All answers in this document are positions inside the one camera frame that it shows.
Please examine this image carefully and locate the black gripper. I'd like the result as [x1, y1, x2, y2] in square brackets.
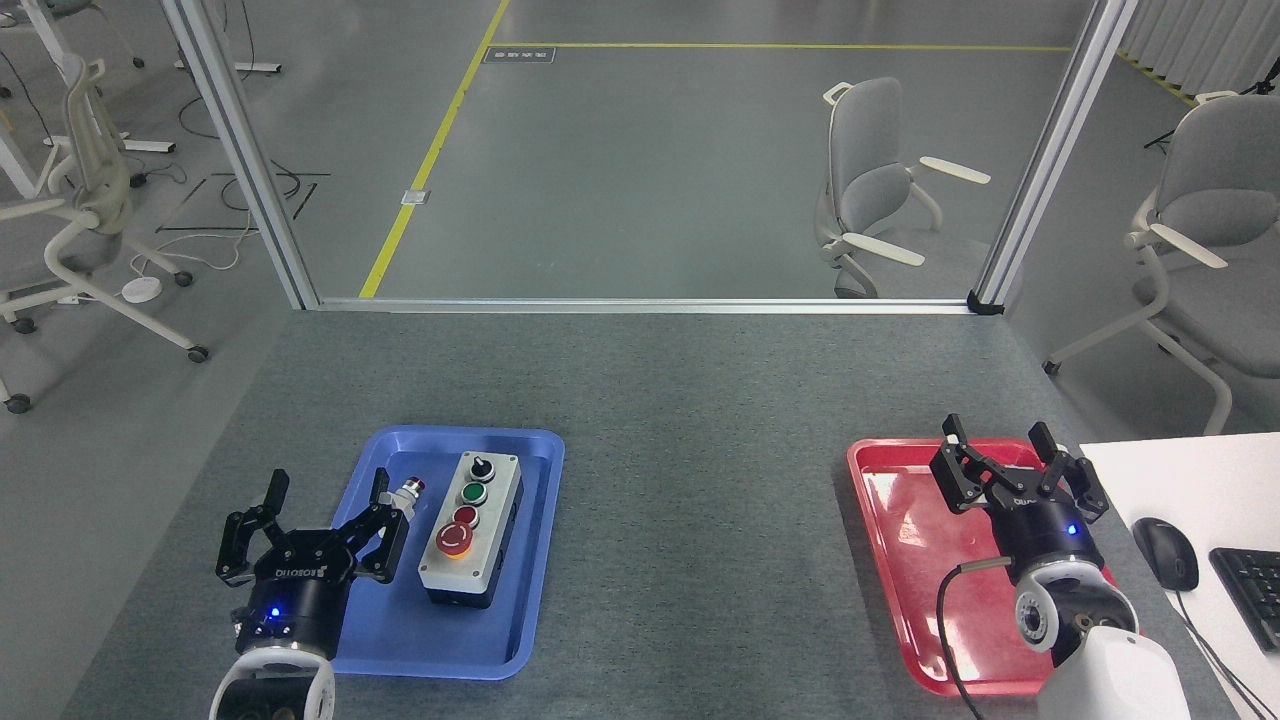
[930, 413, 1110, 587]
[215, 467, 412, 659]

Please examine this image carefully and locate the grey control box with buttons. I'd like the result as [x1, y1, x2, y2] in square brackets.
[417, 451, 524, 610]

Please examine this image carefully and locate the red plastic tray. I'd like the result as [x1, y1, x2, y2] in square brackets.
[847, 437, 1117, 698]

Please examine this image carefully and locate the blue plastic tray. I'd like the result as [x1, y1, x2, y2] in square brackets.
[282, 426, 566, 682]

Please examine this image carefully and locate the black computer mouse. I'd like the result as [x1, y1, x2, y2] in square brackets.
[1132, 517, 1200, 593]

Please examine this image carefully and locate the white desk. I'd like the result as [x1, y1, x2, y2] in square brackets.
[1079, 432, 1280, 720]

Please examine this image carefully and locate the black keyboard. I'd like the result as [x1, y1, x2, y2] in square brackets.
[1209, 547, 1280, 655]

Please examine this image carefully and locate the large grey office chair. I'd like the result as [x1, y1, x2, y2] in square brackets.
[1042, 90, 1280, 437]

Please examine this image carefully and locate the grey chair with flat armrests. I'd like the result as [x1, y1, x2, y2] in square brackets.
[815, 77, 992, 299]

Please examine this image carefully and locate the white mesh office chair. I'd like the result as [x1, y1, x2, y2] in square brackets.
[0, 55, 211, 416]

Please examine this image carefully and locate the small red push button switch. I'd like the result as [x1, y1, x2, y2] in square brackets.
[385, 478, 427, 522]

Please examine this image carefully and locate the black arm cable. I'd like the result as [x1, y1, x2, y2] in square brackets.
[936, 558, 1012, 720]

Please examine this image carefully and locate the black mouse cable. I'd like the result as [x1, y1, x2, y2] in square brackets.
[1170, 589, 1280, 720]

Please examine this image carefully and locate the white floor cable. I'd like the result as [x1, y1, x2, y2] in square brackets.
[130, 222, 259, 277]

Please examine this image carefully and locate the silver aluminium post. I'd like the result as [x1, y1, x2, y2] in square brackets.
[972, 0, 1141, 311]
[160, 0, 321, 311]

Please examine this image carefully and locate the black floor cable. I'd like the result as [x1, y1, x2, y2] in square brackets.
[178, 95, 313, 214]

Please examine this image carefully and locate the silver aluminium rail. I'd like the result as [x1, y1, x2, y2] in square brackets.
[315, 297, 977, 316]

